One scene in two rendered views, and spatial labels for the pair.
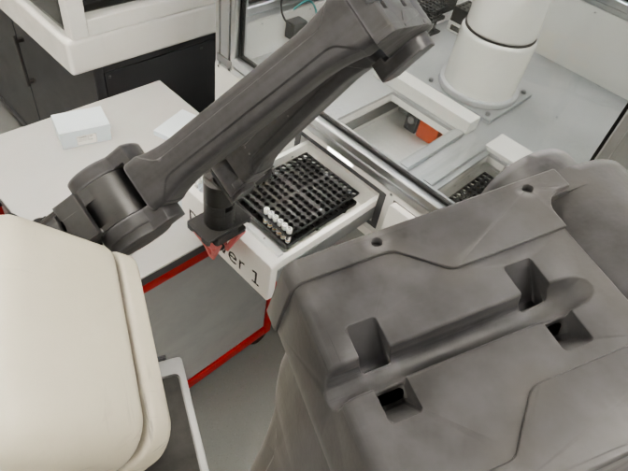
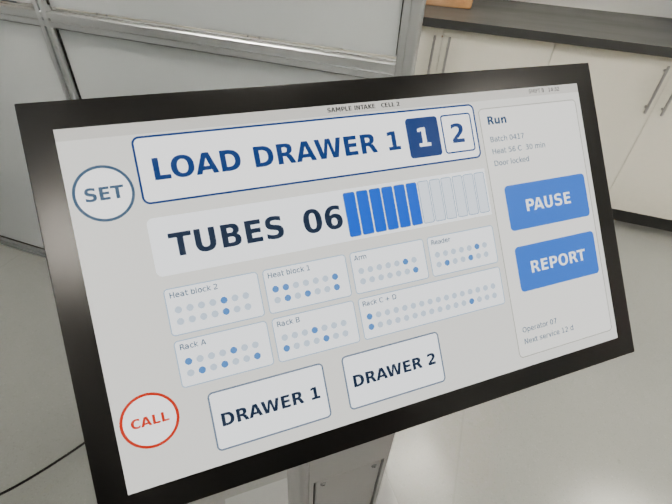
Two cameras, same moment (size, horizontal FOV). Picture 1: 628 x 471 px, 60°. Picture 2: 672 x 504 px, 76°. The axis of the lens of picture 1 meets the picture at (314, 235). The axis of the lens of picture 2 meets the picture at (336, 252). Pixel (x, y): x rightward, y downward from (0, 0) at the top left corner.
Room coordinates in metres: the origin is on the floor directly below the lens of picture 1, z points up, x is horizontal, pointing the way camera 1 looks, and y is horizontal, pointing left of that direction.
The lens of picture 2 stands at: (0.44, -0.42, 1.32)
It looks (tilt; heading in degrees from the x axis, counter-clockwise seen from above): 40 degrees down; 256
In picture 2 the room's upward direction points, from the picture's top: 4 degrees clockwise
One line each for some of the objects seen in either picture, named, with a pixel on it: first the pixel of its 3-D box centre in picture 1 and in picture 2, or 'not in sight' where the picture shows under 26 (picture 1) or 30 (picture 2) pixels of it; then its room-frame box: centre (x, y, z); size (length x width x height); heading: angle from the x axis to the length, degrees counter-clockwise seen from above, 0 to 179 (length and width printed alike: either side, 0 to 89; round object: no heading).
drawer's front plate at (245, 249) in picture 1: (226, 239); not in sight; (0.73, 0.18, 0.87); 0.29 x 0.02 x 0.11; 53
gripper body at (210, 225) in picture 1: (219, 212); not in sight; (0.68, 0.18, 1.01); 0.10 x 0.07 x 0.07; 143
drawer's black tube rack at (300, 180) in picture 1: (296, 201); not in sight; (0.89, 0.06, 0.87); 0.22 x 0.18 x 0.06; 143
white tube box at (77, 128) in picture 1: (81, 127); not in sight; (1.09, 0.66, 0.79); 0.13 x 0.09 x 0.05; 129
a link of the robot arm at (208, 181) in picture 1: (221, 187); not in sight; (0.68, 0.17, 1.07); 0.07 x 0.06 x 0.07; 144
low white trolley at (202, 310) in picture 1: (145, 264); not in sight; (0.99, 0.49, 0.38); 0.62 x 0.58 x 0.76; 53
